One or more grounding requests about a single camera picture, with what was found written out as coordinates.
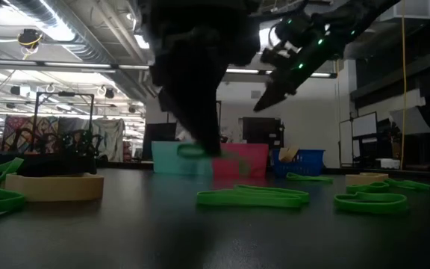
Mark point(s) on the black background robot arm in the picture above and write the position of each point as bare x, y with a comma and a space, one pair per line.
21, 136
84, 143

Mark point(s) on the black equipment rack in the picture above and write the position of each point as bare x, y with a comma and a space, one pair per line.
368, 149

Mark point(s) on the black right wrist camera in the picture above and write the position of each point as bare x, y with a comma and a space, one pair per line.
293, 28

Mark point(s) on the long tube light fixture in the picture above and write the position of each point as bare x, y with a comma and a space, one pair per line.
77, 65
245, 71

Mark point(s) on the white box-shaped unit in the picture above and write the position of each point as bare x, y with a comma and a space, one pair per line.
413, 9

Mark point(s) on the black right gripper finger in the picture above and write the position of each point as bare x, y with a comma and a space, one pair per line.
274, 95

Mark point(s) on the black spotlight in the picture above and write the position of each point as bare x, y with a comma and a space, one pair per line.
132, 109
15, 90
109, 93

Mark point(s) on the silver ventilation duct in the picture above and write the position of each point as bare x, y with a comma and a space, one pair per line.
69, 30

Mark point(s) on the black rubber band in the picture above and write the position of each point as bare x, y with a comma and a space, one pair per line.
58, 166

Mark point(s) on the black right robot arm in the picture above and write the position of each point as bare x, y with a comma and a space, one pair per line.
360, 18

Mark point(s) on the red plastic basket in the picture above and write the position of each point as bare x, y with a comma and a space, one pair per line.
254, 157

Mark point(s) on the black square panel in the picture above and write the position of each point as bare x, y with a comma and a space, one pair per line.
263, 130

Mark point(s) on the colourful patterned quilt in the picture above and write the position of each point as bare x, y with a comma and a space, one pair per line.
49, 125

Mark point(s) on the teal plastic basket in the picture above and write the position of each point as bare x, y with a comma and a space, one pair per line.
162, 160

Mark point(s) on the grey hanging cloth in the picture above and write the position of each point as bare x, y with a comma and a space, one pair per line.
108, 136

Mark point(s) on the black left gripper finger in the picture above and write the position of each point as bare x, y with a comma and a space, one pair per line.
200, 112

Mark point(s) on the black table mat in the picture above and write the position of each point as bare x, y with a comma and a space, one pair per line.
215, 243

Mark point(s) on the black monitor panel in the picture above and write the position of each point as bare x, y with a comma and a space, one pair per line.
159, 132

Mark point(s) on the white board on stand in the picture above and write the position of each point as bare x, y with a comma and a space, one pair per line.
364, 125

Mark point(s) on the white box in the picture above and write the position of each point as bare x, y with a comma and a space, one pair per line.
386, 163

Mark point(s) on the grey angled panel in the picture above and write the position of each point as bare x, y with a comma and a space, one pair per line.
409, 121

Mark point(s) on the black metal frame stand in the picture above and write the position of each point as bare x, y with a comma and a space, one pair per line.
65, 93

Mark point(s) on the blue plastic basket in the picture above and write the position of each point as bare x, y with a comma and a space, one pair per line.
308, 160

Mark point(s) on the grey wall vent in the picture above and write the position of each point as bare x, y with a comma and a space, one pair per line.
256, 94

